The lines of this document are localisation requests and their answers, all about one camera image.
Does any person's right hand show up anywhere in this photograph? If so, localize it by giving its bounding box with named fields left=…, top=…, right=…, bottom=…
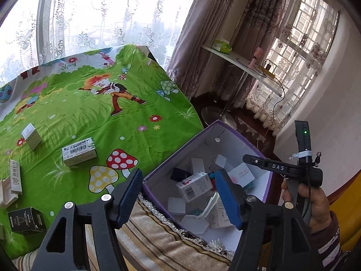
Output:
left=281, top=179, right=334, bottom=234

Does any brown patterned curtain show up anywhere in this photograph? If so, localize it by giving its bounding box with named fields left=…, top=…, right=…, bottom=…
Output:
left=166, top=0, right=300, bottom=100

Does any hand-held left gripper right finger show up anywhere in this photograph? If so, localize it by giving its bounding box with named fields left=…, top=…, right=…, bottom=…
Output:
left=216, top=169, right=331, bottom=271

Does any black charger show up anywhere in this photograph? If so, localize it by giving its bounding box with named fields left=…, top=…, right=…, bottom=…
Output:
left=262, top=59, right=276, bottom=79

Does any round metal stand base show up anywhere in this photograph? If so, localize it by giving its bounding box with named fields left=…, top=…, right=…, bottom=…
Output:
left=201, top=106, right=241, bottom=131

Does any person's right forearm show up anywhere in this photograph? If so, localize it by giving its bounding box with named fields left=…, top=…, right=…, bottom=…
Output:
left=309, top=212, right=351, bottom=271

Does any dark blue box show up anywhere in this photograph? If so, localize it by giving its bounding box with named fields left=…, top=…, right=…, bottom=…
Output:
left=171, top=167, right=193, bottom=183

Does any beige lace curtain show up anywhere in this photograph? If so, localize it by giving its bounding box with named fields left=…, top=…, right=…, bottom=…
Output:
left=245, top=6, right=339, bottom=136

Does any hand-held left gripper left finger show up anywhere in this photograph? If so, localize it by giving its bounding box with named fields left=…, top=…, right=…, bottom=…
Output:
left=31, top=168, right=144, bottom=271

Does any yellow object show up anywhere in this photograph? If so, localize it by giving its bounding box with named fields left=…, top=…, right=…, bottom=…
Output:
left=329, top=172, right=361, bottom=256

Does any narrow white box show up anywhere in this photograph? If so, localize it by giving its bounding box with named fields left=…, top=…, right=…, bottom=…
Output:
left=10, top=159, right=23, bottom=195

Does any striped cushion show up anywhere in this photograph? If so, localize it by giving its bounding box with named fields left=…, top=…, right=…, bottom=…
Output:
left=11, top=195, right=235, bottom=271

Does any white lace curtain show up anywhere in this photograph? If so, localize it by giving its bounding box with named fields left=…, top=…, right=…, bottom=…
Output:
left=0, top=0, right=196, bottom=81

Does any white shelf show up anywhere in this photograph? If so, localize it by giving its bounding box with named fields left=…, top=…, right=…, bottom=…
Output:
left=201, top=44, right=286, bottom=96

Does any small silver white box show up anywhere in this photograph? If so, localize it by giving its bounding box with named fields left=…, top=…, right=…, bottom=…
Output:
left=210, top=155, right=228, bottom=173

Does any purple cardboard box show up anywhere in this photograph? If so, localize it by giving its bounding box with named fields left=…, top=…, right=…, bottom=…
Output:
left=142, top=120, right=274, bottom=252

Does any green cartoon printed cloth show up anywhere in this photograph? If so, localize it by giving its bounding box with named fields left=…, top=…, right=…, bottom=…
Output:
left=0, top=44, right=209, bottom=257

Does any plain white box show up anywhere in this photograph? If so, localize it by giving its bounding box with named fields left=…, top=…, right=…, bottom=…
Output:
left=191, top=157, right=206, bottom=176
left=168, top=198, right=187, bottom=215
left=180, top=215, right=210, bottom=234

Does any pink handheld item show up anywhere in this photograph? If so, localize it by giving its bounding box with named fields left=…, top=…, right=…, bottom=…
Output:
left=250, top=48, right=263, bottom=66

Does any long white box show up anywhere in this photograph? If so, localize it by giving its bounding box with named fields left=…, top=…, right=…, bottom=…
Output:
left=209, top=195, right=235, bottom=229

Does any white open tray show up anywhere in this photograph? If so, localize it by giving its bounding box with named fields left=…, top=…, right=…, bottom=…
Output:
left=0, top=175, right=18, bottom=210

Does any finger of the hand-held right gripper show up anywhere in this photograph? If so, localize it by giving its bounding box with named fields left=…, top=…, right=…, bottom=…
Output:
left=243, top=154, right=267, bottom=168

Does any white box with pink print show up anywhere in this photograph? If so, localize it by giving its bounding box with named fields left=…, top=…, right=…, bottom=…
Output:
left=227, top=164, right=256, bottom=188

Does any green tissue pack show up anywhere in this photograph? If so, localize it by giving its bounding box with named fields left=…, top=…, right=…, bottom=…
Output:
left=212, top=40, right=232, bottom=54

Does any black box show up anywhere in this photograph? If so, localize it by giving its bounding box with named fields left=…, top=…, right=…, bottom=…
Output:
left=7, top=207, right=47, bottom=235

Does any white box with barcode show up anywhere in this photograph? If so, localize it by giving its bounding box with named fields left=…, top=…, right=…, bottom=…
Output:
left=176, top=172, right=214, bottom=203

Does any small white cube box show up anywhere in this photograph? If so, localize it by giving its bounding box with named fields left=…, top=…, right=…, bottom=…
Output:
left=21, top=123, right=43, bottom=151

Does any green and white medicine box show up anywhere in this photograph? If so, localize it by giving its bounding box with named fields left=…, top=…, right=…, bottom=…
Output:
left=62, top=137, right=98, bottom=167

